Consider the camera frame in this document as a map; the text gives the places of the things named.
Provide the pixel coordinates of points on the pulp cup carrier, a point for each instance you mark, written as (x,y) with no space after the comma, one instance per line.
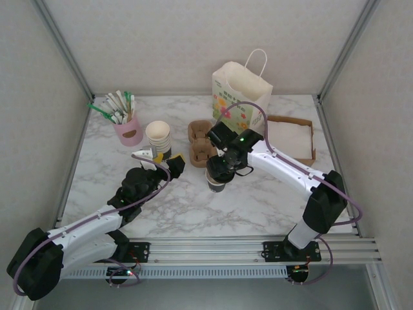
(200,155)

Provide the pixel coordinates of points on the flower print paper bag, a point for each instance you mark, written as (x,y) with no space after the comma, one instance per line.
(245,87)

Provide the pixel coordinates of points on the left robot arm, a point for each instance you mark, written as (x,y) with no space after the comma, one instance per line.
(90,232)

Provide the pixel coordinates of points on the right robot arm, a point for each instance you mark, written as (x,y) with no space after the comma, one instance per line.
(284,164)

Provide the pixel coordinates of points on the pink metal tin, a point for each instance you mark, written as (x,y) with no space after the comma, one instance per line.
(135,139)

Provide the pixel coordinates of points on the wooden stirrer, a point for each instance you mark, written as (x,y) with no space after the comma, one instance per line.
(124,111)
(130,111)

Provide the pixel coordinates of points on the green wrapped straw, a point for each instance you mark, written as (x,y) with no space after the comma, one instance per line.
(101,113)
(129,97)

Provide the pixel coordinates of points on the brown cardboard tray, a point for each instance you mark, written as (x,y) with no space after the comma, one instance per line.
(303,161)

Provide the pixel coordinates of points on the small controller board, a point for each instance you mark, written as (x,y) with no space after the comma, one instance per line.
(117,272)
(298,272)

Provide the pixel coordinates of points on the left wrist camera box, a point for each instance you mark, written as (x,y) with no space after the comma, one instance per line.
(146,161)

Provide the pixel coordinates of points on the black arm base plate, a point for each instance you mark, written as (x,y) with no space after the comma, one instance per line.
(274,252)
(142,250)

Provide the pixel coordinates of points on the aluminium table side rail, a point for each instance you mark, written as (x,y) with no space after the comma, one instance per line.
(75,161)
(332,145)

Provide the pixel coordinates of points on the aluminium mounting rail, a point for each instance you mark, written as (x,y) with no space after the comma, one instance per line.
(206,250)

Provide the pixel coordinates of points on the aluminium frame post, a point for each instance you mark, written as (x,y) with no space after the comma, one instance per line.
(382,290)
(346,48)
(64,48)

